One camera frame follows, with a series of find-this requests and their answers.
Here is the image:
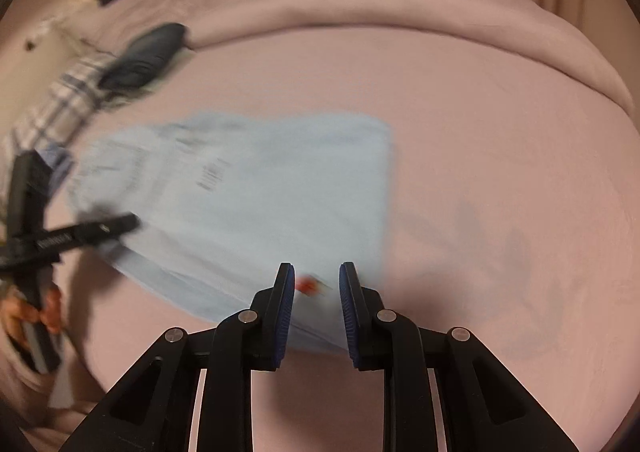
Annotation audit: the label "person's left hand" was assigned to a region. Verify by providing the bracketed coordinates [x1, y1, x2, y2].
[0, 279, 64, 348]

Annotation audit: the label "folded dark blue jeans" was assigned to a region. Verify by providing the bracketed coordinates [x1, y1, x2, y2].
[97, 22, 191, 92]

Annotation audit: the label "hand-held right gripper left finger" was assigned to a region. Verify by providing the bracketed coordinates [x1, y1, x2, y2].
[60, 262, 297, 452]

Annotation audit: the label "pink duvet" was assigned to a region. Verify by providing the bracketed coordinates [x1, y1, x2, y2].
[100, 0, 633, 112]

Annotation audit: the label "large plaid pillow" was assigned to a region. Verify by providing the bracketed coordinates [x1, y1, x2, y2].
[0, 52, 121, 163]

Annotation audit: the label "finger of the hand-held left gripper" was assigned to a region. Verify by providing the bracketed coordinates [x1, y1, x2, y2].
[7, 151, 53, 239]
[0, 213, 141, 269]

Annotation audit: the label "pink bed sheet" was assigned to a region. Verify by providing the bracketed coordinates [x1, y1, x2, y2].
[0, 26, 640, 452]

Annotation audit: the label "light blue strawberry print pants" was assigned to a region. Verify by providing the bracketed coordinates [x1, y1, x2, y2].
[67, 112, 396, 358]

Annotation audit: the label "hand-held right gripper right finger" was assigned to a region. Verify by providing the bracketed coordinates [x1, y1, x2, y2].
[338, 262, 581, 452]

